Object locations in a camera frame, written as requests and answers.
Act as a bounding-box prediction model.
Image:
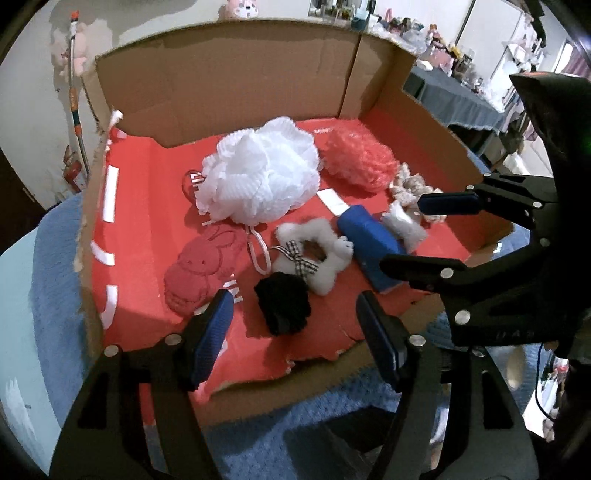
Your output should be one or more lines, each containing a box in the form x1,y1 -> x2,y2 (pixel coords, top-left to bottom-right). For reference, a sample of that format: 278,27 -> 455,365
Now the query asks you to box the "pink plush toy on wall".
218,0 -> 259,21

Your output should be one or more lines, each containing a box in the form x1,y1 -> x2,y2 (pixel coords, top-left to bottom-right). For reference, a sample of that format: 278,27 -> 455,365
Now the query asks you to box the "blue textured blanket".
29,156 -> 532,480

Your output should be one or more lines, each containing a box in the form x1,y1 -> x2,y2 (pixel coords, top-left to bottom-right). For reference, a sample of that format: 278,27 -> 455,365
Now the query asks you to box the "cardboard box red interior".
78,20 -> 482,426

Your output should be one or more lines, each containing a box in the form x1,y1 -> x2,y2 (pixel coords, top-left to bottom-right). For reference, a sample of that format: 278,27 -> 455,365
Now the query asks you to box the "pink plush behind pole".
51,22 -> 88,79

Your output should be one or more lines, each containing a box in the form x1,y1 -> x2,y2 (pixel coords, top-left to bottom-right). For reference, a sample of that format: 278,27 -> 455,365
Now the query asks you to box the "table with dark cloth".
403,61 -> 507,133

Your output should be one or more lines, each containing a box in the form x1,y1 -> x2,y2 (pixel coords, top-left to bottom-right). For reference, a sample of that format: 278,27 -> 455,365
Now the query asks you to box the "cream lace scrunchie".
389,163 -> 447,224

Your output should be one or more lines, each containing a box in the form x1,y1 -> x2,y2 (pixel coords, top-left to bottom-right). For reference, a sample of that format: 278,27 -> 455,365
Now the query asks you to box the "white fluffy soft item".
382,200 -> 428,253

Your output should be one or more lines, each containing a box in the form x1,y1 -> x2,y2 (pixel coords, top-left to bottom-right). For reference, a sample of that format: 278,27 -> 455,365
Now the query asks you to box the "red mesh bath pouf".
321,123 -> 401,194

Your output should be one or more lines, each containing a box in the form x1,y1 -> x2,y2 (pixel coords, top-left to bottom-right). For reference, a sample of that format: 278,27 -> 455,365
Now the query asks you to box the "white mesh bath pouf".
195,117 -> 321,226

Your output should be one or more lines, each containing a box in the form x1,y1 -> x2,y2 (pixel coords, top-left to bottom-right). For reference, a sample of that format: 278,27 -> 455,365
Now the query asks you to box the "orange-tipped pole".
67,10 -> 90,178

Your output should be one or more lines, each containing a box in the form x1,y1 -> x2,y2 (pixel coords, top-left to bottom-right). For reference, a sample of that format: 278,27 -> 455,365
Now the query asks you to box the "red knitted bunny plush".
163,224 -> 247,318

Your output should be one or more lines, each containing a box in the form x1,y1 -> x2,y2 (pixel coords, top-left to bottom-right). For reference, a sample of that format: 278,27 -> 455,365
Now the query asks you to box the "black fluffy pompom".
254,272 -> 311,336

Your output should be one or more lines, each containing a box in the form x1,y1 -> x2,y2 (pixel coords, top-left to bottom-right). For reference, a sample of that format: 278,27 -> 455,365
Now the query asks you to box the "white fluffy star scrunchie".
271,218 -> 353,296

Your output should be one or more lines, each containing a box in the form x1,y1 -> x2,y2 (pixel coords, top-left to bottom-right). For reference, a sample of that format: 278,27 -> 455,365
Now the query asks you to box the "light teal cushion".
1,231 -> 61,474

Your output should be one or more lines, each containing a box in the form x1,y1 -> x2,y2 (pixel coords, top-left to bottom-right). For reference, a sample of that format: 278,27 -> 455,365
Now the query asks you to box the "blue cloth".
337,205 -> 407,294

